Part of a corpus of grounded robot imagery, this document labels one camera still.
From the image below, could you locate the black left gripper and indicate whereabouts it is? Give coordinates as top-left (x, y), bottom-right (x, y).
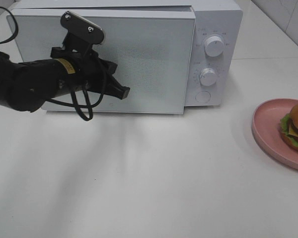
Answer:
top-left (51, 47), bottom-right (130, 100)

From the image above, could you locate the white microwave door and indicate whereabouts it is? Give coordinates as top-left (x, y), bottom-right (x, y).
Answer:
top-left (7, 8), bottom-right (195, 114)

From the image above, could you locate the white timer knob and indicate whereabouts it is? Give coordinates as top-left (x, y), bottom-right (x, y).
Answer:
top-left (199, 68), bottom-right (217, 86)

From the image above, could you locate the pink plate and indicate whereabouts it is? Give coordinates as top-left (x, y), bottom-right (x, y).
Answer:
top-left (252, 98), bottom-right (298, 170)

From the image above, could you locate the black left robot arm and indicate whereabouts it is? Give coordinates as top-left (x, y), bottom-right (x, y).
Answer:
top-left (0, 52), bottom-right (130, 112)

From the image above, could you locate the toy burger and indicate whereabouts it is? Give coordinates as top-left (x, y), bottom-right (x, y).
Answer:
top-left (280, 104), bottom-right (298, 151)

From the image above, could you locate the white microwave oven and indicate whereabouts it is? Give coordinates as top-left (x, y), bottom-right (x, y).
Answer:
top-left (12, 0), bottom-right (243, 108)

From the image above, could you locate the white power knob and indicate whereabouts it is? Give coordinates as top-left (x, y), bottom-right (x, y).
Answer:
top-left (204, 35), bottom-right (224, 57)

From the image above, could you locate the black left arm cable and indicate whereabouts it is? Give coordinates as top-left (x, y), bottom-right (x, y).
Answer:
top-left (0, 6), bottom-right (107, 122)

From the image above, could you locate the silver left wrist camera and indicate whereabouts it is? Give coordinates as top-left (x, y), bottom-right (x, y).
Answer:
top-left (60, 11), bottom-right (105, 45)

